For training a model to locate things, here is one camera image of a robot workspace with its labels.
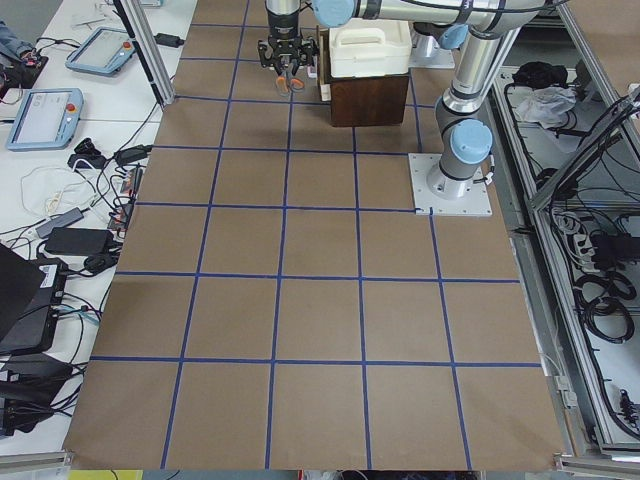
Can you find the orange handled scissors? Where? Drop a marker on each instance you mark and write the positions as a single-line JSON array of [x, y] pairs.
[[287, 84]]

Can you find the far teach pendant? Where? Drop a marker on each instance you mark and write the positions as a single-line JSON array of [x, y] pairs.
[[103, 53]]

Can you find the white plastic tray box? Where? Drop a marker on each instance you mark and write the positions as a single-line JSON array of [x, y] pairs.
[[370, 48]]

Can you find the black laptop computer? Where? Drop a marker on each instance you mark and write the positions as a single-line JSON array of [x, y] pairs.
[[30, 292]]

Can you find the white crumpled cloth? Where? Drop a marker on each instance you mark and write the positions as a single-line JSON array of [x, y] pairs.
[[548, 107]]

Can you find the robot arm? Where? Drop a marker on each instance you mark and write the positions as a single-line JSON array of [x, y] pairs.
[[283, 19], [493, 28]]

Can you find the black power adapter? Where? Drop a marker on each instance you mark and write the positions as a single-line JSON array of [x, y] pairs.
[[169, 40]]

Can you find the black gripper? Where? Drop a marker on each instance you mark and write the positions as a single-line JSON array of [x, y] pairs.
[[283, 25]]

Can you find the dark wooden cabinet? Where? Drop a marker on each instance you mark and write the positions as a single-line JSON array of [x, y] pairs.
[[368, 101]]

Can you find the teach pendant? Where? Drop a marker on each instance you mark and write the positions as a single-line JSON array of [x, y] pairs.
[[103, 53], [47, 119]]

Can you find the aluminium frame post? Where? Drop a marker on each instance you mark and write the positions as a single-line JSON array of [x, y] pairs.
[[137, 26]]

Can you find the near teach pendant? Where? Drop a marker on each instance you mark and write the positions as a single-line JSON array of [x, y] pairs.
[[47, 119]]

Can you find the wooden drawer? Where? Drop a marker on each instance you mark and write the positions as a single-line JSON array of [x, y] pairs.
[[323, 64]]

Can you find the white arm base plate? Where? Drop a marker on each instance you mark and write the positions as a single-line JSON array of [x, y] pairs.
[[434, 194]]

